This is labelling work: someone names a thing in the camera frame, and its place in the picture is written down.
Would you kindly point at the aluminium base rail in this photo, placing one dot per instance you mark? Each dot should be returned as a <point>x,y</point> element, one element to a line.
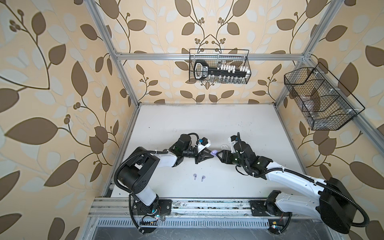
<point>190,213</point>

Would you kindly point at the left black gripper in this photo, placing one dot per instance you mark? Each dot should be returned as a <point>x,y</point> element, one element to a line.
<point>203,157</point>

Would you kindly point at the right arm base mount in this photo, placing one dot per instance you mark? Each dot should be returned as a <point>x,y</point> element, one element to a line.
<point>265,208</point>

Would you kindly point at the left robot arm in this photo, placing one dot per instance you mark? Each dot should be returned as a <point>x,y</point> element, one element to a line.
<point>134,173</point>

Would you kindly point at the black wire basket back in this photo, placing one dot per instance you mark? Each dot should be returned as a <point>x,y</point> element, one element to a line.
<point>225,56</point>

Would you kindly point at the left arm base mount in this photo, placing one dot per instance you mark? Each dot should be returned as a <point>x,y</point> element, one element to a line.
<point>161,207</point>

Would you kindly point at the purple earbud charging case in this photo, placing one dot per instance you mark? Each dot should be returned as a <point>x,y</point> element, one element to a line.
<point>214,152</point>

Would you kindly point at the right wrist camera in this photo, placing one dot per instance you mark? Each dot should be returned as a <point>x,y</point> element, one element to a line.
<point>233,140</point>

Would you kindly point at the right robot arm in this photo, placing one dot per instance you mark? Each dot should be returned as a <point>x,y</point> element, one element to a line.
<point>326,200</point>

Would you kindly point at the black wire basket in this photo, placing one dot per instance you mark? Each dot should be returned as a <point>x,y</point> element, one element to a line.
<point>225,56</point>
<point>324,100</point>

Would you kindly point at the black tool in basket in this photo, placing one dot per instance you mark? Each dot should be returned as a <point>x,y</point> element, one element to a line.
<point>202,70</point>

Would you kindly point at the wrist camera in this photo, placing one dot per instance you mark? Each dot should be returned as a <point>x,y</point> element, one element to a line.
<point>233,140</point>
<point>203,143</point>

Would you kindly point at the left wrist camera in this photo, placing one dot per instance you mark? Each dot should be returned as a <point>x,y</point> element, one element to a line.
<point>203,143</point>

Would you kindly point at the white earbud charging case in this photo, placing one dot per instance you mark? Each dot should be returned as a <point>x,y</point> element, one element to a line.
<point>225,147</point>

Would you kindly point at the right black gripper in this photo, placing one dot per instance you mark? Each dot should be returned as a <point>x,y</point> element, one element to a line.
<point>226,155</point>

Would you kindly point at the black wire basket right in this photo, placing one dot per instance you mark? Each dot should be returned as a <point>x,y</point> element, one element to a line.
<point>324,100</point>

